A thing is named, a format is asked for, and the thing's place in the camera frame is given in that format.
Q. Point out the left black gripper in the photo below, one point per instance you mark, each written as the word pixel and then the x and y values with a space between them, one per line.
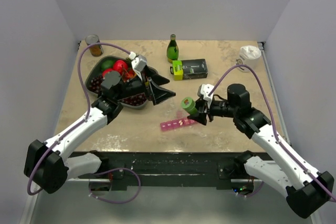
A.
pixel 157 94

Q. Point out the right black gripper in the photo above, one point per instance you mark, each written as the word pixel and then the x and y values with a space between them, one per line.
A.
pixel 200 117

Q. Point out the green bottle screw cap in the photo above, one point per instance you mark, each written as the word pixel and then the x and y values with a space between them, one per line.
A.
pixel 187 100

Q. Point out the pink weekly pill organizer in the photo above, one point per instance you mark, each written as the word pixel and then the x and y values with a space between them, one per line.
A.
pixel 179 121

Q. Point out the green lidded pill bottle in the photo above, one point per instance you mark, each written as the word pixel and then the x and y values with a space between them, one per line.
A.
pixel 190 108

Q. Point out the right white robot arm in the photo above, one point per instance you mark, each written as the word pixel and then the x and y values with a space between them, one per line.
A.
pixel 304 187

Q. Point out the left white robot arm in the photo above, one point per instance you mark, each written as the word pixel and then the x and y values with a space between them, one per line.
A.
pixel 49 164

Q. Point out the green glass bottle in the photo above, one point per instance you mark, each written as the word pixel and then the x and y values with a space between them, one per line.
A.
pixel 172 52

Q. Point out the red apple upper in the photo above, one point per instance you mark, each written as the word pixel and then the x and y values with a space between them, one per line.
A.
pixel 120 66

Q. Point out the red apple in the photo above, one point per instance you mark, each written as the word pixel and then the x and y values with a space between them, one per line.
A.
pixel 107 71
pixel 120 66

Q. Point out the black and green box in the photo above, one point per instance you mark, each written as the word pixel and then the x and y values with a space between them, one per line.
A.
pixel 189 69

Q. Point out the red apple lower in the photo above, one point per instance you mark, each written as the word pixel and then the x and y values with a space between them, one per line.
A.
pixel 107 71

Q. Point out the green lime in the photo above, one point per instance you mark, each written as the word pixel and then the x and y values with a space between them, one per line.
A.
pixel 107 64

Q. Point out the dark grey fruit tray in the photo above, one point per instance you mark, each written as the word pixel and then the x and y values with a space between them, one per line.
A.
pixel 96 71

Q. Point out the tin food can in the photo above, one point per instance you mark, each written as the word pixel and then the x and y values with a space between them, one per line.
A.
pixel 95 49

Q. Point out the white toilet paper roll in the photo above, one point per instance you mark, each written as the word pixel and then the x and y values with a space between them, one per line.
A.
pixel 248 55

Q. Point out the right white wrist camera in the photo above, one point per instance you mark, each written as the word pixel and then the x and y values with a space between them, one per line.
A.
pixel 204 92

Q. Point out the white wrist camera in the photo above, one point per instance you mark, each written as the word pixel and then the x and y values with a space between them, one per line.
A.
pixel 204 92
pixel 138 62

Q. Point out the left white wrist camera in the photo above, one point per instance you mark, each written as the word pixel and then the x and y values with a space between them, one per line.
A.
pixel 138 62

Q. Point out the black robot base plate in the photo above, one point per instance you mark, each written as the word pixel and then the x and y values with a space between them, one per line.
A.
pixel 223 171

